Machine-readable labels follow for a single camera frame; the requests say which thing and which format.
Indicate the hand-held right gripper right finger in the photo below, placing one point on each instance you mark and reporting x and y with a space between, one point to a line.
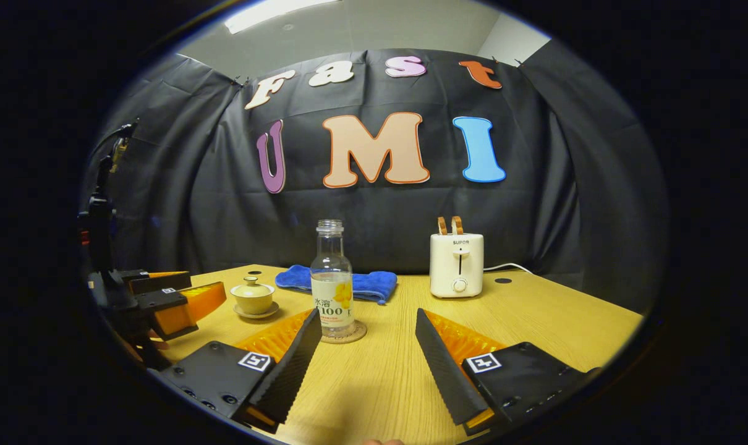
445 371

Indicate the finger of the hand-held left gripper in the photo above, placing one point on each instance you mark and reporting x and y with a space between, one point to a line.
157 281
188 309

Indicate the blue folded towel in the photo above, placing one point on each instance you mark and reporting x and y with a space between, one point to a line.
374 284

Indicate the cream ceramic saucer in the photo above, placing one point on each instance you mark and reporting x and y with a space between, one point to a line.
269 313

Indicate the round cork coaster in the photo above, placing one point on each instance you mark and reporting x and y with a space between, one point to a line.
358 334

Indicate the cream ceramic teacup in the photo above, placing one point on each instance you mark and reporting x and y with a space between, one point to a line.
253 305

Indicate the black backdrop cloth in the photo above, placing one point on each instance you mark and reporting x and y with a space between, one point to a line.
535 185

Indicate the clear plastic water bottle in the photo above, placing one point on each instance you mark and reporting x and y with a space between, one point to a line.
332 296

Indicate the toasted bread slice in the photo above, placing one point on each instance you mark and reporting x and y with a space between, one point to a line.
442 225
457 225

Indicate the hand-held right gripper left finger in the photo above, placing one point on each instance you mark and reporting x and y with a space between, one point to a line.
290 368

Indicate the white toaster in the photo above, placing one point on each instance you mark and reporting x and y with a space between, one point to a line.
456 266

